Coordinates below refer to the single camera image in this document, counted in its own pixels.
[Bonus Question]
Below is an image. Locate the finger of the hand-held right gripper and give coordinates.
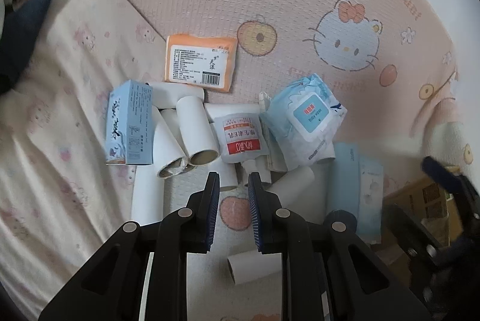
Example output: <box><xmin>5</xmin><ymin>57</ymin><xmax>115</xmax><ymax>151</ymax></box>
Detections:
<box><xmin>382</xmin><ymin>204</ymin><xmax>441</xmax><ymax>262</ymax></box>
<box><xmin>422</xmin><ymin>155</ymin><xmax>480</xmax><ymax>222</ymax></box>

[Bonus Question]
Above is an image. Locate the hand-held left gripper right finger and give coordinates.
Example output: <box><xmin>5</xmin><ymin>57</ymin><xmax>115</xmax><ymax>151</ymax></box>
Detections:
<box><xmin>247</xmin><ymin>171</ymin><xmax>437</xmax><ymax>321</ymax></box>

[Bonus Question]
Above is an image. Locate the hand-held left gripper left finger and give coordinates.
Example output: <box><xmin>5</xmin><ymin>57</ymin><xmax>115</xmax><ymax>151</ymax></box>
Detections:
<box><xmin>37</xmin><ymin>171</ymin><xmax>222</xmax><ymax>321</ymax></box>

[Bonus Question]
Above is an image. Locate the brown cardboard box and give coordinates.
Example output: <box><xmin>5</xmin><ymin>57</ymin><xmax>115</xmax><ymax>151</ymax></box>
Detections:
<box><xmin>375</xmin><ymin>174</ymin><xmax>466</xmax><ymax>269</ymax></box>

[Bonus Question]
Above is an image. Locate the pale blue tissue pack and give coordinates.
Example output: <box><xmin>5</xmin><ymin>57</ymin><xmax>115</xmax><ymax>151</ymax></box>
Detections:
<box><xmin>325</xmin><ymin>143</ymin><xmax>385</xmax><ymax>244</ymax></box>

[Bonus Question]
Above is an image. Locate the blue white wet wipes pack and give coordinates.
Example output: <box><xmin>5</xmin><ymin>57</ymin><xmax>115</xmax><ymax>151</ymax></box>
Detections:
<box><xmin>262</xmin><ymin>73</ymin><xmax>347</xmax><ymax>167</ymax></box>

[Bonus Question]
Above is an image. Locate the light blue printed box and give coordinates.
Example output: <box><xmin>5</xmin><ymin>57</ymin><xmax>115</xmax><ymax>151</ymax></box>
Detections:
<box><xmin>106</xmin><ymin>80</ymin><xmax>154</xmax><ymax>166</ymax></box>

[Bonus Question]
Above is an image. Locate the orange snack packet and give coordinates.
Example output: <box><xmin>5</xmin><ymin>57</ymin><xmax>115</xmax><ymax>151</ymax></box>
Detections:
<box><xmin>162</xmin><ymin>35</ymin><xmax>239</xmax><ymax>93</ymax></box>

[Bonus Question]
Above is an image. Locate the white red pouch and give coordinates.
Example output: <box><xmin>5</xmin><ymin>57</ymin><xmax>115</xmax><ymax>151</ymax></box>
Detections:
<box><xmin>215</xmin><ymin>113</ymin><xmax>268</xmax><ymax>165</ymax></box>

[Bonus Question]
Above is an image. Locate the pile of white paper tubes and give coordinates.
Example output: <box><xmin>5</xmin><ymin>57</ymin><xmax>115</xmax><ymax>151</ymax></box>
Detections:
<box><xmin>130</xmin><ymin>81</ymin><xmax>316</xmax><ymax>287</ymax></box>

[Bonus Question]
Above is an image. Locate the pink patterned pillow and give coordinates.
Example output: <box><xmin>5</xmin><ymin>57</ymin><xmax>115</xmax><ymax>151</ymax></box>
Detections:
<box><xmin>0</xmin><ymin>0</ymin><xmax>177</xmax><ymax>307</ymax></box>

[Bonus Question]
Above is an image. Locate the dark blue cloth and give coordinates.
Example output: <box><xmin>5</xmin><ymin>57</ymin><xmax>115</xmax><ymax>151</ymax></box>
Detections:
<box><xmin>0</xmin><ymin>0</ymin><xmax>57</xmax><ymax>94</ymax></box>

